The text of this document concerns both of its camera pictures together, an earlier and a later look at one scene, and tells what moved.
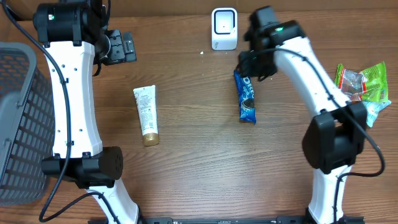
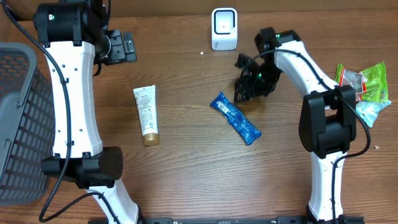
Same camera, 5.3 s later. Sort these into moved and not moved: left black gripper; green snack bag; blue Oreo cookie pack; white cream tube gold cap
Moved: blue Oreo cookie pack
Not moved: left black gripper; green snack bag; white cream tube gold cap
